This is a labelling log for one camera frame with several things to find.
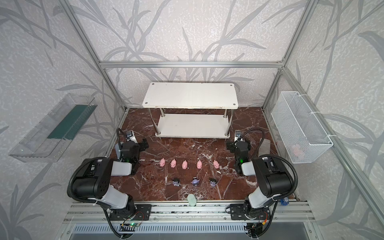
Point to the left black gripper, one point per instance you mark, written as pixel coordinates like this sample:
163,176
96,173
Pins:
140,146

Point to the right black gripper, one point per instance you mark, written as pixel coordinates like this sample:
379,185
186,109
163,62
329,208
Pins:
233,146

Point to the pink pig toy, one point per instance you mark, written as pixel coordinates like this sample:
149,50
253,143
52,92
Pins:
199,164
162,162
173,163
184,165
216,164

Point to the black purple figurine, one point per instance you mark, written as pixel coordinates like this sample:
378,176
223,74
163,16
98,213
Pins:
176,182
213,182

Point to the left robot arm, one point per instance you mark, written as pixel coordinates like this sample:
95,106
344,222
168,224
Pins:
90,183

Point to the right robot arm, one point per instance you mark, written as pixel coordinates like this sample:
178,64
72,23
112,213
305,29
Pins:
276,178

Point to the white two-tier shelf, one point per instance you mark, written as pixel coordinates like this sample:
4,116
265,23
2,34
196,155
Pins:
192,96

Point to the grey glasses case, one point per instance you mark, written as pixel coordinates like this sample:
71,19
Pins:
265,148

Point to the pale green oval object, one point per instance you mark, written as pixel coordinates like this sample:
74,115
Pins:
192,200

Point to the pink toy in basket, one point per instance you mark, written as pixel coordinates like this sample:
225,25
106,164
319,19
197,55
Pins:
298,152

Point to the green circuit board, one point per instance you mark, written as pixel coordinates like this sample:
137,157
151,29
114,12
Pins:
130,227

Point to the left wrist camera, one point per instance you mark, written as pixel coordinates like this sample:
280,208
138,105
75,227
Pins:
130,136

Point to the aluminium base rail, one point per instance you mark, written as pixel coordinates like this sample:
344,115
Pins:
171,212

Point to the blue tool on rail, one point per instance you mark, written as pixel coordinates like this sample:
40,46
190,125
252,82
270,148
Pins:
284,201

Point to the aluminium frame crossbar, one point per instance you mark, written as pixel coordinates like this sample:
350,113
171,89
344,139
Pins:
182,64

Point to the clear plastic wall bin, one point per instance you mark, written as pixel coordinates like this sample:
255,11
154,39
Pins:
49,139

